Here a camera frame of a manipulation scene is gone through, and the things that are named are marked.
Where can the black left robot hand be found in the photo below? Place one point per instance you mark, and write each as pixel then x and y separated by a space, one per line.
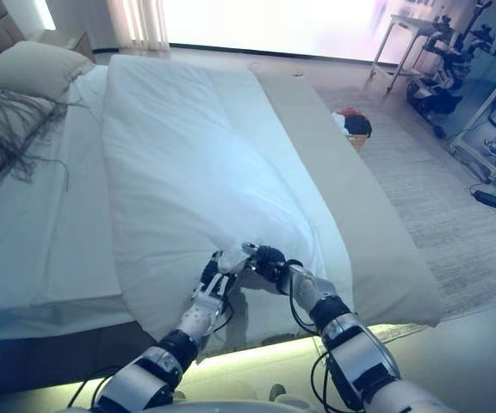
pixel 208 270

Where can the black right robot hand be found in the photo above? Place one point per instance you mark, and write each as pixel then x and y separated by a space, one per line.
pixel 267 258

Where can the white duvet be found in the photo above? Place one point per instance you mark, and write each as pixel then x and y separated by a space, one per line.
pixel 187 150

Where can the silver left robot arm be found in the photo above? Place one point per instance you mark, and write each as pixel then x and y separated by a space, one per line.
pixel 196 320

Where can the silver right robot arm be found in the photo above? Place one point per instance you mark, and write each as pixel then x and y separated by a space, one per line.
pixel 351 340

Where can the brown bed base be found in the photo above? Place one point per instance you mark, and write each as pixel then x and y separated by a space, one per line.
pixel 37 357

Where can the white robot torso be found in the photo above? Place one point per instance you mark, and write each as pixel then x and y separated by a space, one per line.
pixel 231 408

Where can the white garment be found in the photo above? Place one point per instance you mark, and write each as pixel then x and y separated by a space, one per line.
pixel 339 122

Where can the black garment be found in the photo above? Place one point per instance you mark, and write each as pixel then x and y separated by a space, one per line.
pixel 359 125

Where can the red garment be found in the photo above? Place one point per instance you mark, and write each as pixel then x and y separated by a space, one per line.
pixel 349 111

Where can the grey area rug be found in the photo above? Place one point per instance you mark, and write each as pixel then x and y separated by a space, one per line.
pixel 424 185

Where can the white sheeted mattress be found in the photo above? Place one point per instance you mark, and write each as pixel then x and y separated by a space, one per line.
pixel 37 236

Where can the black power adapter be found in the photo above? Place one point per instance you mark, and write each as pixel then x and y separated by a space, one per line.
pixel 487 198

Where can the dark wheeled robot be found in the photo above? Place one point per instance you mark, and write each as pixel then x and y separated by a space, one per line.
pixel 437 99

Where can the large bright window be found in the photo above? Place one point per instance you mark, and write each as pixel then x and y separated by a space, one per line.
pixel 274 21

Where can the beige curtain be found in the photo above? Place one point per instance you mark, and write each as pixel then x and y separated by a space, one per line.
pixel 140 21

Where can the wooden bedside cabinet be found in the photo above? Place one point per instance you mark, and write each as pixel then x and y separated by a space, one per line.
pixel 80 45

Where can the beige pillow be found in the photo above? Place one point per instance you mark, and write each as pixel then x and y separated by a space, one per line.
pixel 28 69

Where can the white metal table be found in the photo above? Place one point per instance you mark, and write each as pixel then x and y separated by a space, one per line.
pixel 403 21

